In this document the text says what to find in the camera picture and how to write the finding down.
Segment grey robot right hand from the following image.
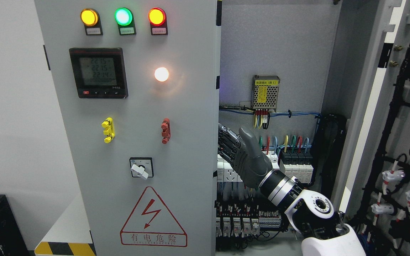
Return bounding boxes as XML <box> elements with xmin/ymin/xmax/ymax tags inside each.
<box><xmin>217</xmin><ymin>123</ymin><xmax>272</xmax><ymax>188</ymax></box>

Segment grey cabinet door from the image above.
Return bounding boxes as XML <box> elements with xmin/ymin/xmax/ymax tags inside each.
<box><xmin>35</xmin><ymin>0</ymin><xmax>222</xmax><ymax>256</ymax></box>
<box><xmin>340</xmin><ymin>0</ymin><xmax>410</xmax><ymax>256</ymax></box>

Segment red indicator light left door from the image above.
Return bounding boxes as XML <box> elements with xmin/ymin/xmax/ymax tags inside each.
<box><xmin>148</xmin><ymin>7</ymin><xmax>168</xmax><ymax>36</ymax></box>

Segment green indicator light left door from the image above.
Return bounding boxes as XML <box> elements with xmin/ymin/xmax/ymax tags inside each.
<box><xmin>114</xmin><ymin>7</ymin><xmax>137</xmax><ymax>36</ymax></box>

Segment yellow indicator light left door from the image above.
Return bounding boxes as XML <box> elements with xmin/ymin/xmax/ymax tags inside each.
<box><xmin>80</xmin><ymin>8</ymin><xmax>104</xmax><ymax>36</ymax></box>

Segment perforated metal power supply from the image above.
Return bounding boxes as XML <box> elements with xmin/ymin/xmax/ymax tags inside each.
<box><xmin>252</xmin><ymin>75</ymin><xmax>280</xmax><ymax>110</ymax></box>

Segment relay modules with red leds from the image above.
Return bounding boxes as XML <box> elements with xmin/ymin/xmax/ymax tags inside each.
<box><xmin>215</xmin><ymin>217</ymin><xmax>261</xmax><ymax>238</ymax></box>

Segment red terminal connector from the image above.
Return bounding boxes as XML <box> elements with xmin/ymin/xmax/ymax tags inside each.
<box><xmin>161</xmin><ymin>118</ymin><xmax>171</xmax><ymax>144</ymax></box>

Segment white indicator light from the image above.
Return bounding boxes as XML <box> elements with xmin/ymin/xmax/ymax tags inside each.
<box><xmin>154</xmin><ymin>67</ymin><xmax>169</xmax><ymax>82</ymax></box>

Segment red electric hazard warning sticker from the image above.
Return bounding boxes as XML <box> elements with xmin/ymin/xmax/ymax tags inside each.
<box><xmin>120</xmin><ymin>186</ymin><xmax>188</xmax><ymax>247</ymax></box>

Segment yellow terminal connector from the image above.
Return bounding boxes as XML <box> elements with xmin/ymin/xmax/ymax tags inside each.
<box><xmin>101</xmin><ymin>117</ymin><xmax>115</xmax><ymax>144</ymax></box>

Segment black digital power meter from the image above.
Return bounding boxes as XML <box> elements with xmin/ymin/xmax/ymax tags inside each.
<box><xmin>69</xmin><ymin>48</ymin><xmax>128</xmax><ymax>99</ymax></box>

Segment white din rail sockets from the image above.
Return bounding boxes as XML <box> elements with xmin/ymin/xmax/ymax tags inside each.
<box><xmin>217</xmin><ymin>155</ymin><xmax>242</xmax><ymax>182</ymax></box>

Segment black corrugated cable conduit right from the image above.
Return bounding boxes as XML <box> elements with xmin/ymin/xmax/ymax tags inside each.
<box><xmin>312</xmin><ymin>114</ymin><xmax>348</xmax><ymax>199</ymax></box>

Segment white rotary selector switch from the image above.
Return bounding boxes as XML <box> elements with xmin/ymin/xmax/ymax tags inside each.
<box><xmin>129</xmin><ymin>157</ymin><xmax>154</xmax><ymax>180</ymax></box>

